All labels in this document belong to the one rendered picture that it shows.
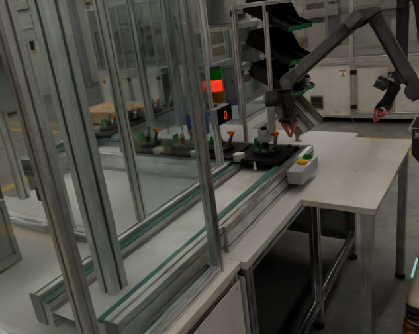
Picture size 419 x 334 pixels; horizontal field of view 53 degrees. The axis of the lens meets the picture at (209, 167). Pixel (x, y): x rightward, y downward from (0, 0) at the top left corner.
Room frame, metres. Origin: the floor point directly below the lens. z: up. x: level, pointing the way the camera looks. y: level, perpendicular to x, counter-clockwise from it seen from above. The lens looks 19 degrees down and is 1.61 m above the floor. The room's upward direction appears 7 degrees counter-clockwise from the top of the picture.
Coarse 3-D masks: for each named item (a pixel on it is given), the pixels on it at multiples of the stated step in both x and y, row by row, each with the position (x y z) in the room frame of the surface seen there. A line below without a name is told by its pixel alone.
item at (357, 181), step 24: (360, 144) 2.19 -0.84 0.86; (384, 144) 2.14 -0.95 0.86; (408, 144) 2.09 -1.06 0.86; (336, 168) 1.89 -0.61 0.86; (360, 168) 1.85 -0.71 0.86; (384, 168) 1.81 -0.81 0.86; (312, 192) 1.65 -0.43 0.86; (336, 192) 1.62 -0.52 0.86; (360, 192) 1.59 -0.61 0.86; (384, 192) 1.56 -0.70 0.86
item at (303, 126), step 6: (264, 96) 2.19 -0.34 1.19; (294, 102) 2.22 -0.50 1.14; (276, 108) 2.14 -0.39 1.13; (300, 114) 2.19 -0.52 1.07; (300, 120) 2.18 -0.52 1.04; (306, 120) 2.16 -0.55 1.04; (288, 126) 2.10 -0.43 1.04; (300, 126) 2.14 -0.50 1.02; (306, 126) 2.16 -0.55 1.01; (312, 126) 2.14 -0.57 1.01; (294, 132) 2.07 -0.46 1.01; (300, 132) 2.05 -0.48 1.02; (306, 132) 2.13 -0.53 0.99
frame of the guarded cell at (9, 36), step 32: (0, 0) 0.71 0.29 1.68; (0, 32) 0.72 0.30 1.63; (192, 32) 1.14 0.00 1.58; (192, 64) 1.13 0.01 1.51; (32, 96) 0.72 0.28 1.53; (192, 96) 1.13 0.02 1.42; (32, 128) 0.71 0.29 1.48; (32, 160) 0.72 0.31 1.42; (64, 224) 0.73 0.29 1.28; (64, 256) 0.71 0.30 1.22; (96, 320) 0.73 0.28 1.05
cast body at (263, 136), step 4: (264, 128) 1.93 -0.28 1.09; (260, 132) 1.93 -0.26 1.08; (264, 132) 1.92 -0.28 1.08; (268, 132) 1.93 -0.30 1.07; (260, 136) 1.93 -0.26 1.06; (264, 136) 1.92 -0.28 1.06; (268, 136) 1.92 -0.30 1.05; (272, 136) 1.94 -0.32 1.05; (260, 140) 1.93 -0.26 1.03; (264, 140) 1.92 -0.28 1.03; (268, 140) 1.91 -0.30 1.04
